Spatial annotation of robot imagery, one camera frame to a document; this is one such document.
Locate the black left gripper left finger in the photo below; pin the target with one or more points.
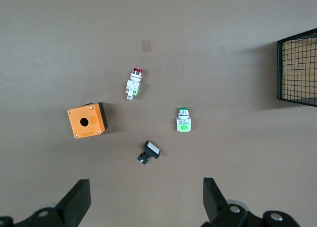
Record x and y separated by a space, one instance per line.
75 204

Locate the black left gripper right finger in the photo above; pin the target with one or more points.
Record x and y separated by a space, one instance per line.
213 199

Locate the red push button switch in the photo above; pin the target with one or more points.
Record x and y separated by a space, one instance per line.
133 84

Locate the black button with white cap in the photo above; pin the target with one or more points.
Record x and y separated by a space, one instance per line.
151 150

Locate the translucent tape patch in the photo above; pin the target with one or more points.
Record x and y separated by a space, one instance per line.
146 46

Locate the green push button switch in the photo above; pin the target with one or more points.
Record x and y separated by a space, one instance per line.
183 122

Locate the orange button enclosure box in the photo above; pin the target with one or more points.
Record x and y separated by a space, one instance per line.
85 120

